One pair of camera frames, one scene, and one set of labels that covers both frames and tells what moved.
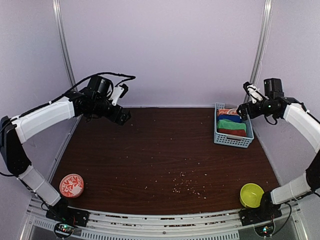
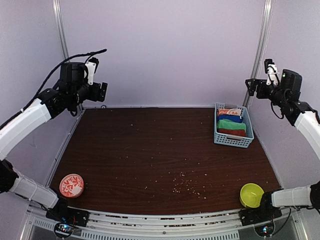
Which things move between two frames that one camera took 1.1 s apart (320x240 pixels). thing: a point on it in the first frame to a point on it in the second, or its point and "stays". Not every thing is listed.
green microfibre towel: (224, 123) stays
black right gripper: (253, 114) to (251, 89)
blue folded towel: (237, 119) stays
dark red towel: (236, 132) stays
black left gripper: (122, 118) to (94, 95)
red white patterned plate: (72, 185) stays
